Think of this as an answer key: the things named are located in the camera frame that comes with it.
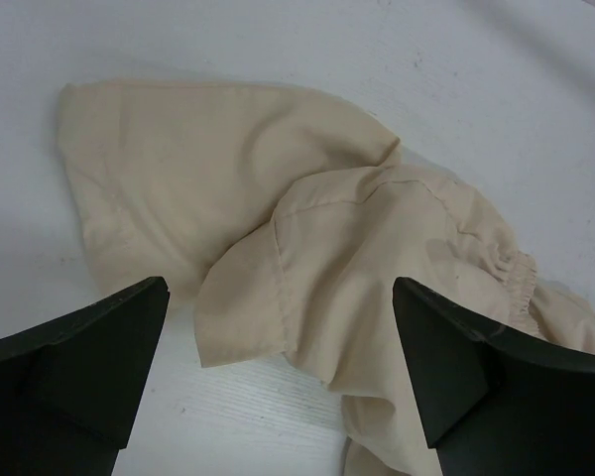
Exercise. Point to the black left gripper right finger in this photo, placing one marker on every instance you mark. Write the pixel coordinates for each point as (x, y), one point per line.
(493, 400)

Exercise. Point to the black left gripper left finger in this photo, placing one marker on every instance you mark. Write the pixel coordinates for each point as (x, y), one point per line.
(70, 388)

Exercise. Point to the beige trousers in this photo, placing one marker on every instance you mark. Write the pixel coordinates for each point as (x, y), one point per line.
(286, 215)

